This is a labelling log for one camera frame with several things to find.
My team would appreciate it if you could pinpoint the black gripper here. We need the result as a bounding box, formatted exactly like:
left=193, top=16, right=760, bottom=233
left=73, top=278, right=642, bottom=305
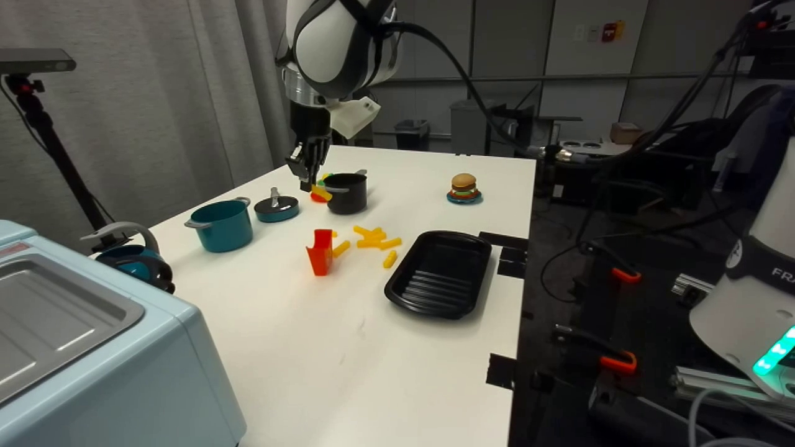
left=285, top=97, right=336, bottom=195

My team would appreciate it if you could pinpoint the red toy fry packet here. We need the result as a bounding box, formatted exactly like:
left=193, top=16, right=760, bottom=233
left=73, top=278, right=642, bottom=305
left=303, top=227, right=339, bottom=278

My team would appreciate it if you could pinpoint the black toy pot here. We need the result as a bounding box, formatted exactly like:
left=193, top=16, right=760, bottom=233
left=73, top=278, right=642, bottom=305
left=320, top=170, right=374, bottom=216

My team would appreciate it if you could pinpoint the teal pot lid grey knob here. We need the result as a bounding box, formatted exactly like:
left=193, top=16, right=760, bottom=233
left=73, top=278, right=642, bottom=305
left=253, top=187, right=303, bottom=223

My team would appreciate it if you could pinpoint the teal toy pot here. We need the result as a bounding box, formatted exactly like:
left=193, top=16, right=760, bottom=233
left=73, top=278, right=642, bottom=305
left=184, top=197, right=256, bottom=256

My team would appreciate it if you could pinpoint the small black box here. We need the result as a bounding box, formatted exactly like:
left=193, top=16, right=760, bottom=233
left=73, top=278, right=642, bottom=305
left=392, top=119, right=433, bottom=153

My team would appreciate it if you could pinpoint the toy burger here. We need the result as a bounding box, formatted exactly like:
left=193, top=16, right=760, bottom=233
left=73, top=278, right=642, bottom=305
left=451, top=172, right=482, bottom=199

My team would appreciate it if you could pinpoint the small teal plate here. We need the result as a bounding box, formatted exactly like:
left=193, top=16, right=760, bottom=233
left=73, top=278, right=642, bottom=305
left=444, top=189, right=484, bottom=210

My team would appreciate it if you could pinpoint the grey curtain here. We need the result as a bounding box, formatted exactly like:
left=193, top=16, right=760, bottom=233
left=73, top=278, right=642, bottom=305
left=0, top=0, right=333, bottom=252

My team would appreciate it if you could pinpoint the grey trash bin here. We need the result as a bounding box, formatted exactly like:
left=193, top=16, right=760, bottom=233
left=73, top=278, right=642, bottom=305
left=447, top=97, right=492, bottom=156

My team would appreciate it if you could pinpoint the black ridged plastic tray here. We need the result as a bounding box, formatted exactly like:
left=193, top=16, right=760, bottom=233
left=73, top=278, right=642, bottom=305
left=384, top=228, right=494, bottom=324

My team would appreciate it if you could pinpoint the teal toy kettle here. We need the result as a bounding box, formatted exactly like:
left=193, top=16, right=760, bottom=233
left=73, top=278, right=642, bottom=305
left=80, top=222, right=179, bottom=295

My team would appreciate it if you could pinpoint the black cart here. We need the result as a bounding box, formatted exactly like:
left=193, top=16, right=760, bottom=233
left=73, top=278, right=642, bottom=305
left=484, top=103, right=539, bottom=159

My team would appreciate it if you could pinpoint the light blue toy sink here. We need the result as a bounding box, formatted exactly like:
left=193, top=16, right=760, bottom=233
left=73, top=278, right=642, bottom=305
left=0, top=220, right=249, bottom=447

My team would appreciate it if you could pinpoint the black tripod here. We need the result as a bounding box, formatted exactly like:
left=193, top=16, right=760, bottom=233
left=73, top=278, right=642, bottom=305
left=3, top=72, right=115, bottom=243

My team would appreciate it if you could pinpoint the grey device on tripod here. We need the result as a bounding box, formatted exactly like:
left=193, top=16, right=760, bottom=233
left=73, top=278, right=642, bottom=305
left=0, top=47, right=80, bottom=78

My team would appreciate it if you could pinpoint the cardboard box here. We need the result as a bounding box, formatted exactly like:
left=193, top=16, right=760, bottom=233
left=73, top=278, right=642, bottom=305
left=608, top=119, right=646, bottom=150

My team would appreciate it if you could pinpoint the black office chair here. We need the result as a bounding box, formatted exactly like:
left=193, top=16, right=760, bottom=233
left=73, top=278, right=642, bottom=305
left=629, top=84, right=785, bottom=213

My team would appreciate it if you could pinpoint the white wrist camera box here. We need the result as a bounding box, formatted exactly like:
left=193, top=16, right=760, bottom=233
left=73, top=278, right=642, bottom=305
left=330, top=94, right=386, bottom=141

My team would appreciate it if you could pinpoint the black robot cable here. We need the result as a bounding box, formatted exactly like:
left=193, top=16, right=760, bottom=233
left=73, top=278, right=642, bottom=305
left=384, top=21, right=581, bottom=170

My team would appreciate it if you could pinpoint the black table edge bracket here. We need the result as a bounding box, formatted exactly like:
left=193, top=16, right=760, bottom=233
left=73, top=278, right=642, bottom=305
left=478, top=231, right=533, bottom=280
left=484, top=352, right=520, bottom=392

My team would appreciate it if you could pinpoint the grey horizontal wall rail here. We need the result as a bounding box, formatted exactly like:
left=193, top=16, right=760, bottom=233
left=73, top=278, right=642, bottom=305
left=389, top=69, right=795, bottom=89

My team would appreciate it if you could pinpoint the black clamp orange handle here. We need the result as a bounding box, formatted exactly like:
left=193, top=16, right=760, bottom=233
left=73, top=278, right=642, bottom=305
left=579, top=241, right=646, bottom=288
left=551, top=320, right=642, bottom=379

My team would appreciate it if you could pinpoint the orange wall sign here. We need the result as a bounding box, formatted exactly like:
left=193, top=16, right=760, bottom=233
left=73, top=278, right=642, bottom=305
left=598, top=18, right=632, bottom=46

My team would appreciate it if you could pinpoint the aluminium frame rail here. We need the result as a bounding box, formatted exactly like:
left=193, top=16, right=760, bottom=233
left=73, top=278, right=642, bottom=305
left=669, top=364, right=795, bottom=447

